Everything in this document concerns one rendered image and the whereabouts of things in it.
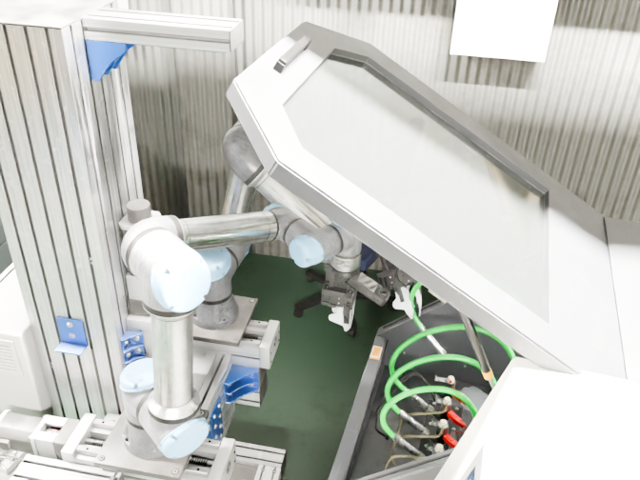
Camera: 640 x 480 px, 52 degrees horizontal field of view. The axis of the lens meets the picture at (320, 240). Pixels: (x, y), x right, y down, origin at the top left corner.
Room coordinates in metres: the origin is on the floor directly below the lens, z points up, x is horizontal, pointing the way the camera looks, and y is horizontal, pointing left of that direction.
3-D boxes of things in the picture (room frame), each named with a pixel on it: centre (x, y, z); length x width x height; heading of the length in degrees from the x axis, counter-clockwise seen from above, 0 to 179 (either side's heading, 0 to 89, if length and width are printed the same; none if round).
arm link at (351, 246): (1.37, -0.06, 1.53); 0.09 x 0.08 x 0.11; 131
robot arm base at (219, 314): (1.63, 0.33, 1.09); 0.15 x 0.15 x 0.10
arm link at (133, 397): (1.14, 0.40, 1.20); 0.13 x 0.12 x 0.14; 41
